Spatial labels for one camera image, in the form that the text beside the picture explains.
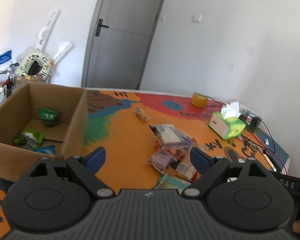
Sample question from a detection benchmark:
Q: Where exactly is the purple snack packet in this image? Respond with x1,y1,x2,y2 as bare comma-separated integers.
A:
147,151,177,172

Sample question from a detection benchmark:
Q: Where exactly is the grey room door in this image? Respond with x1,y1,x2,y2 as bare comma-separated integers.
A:
81,0,164,89

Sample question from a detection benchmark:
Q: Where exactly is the blue snack bag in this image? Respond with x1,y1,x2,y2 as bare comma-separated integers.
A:
33,145,56,155

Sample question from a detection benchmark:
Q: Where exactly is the beige snack packet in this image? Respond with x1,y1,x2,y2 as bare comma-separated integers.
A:
173,161,197,181

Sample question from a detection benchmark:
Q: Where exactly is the green snack bag lower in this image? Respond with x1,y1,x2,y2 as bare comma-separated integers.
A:
14,129,44,148

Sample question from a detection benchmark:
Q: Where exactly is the green snack bag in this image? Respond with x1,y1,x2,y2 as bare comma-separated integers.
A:
14,129,44,148
38,108,60,127

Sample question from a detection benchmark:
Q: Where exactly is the green tissue box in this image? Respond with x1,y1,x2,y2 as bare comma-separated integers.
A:
208,112,246,140

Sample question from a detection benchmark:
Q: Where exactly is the green white snack packet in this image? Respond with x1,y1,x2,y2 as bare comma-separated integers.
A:
153,174,190,192

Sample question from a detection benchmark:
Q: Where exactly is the brown cardboard box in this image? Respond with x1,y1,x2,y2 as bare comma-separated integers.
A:
0,82,88,182

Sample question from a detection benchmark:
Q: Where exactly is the green snack bag upper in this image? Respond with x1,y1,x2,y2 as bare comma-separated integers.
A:
38,108,60,127

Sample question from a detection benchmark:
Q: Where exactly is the clear grey snack bag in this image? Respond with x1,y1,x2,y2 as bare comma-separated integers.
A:
149,124,192,150

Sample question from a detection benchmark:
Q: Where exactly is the yellow tape roll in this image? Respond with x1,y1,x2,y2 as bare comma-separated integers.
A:
191,93,208,108

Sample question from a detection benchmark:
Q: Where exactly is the colourful cartoon table mat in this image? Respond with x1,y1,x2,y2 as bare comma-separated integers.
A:
0,89,290,240

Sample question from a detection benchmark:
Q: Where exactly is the clear peanut snack packet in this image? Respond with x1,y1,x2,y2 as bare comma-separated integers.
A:
134,108,149,122

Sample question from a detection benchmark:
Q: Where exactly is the panda print toilet seat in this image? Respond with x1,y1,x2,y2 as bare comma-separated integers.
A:
15,50,52,81

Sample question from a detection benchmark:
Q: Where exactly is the white foam board short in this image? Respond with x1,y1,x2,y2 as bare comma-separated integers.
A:
52,40,74,66

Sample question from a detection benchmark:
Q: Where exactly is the blue plastic bag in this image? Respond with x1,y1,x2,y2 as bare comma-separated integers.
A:
0,50,12,67

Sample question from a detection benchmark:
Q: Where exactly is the white foam board tall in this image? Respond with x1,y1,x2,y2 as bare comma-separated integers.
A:
34,9,61,52

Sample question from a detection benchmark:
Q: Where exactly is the black cable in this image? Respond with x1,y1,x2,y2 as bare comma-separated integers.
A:
239,119,276,154

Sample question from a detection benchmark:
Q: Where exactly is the red cable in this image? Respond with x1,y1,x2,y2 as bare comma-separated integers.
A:
206,95,289,175

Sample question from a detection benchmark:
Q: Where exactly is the black door handle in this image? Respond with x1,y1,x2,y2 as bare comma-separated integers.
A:
95,18,109,37

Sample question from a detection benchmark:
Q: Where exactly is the white wall switch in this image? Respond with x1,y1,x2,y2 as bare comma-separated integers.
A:
192,14,203,23

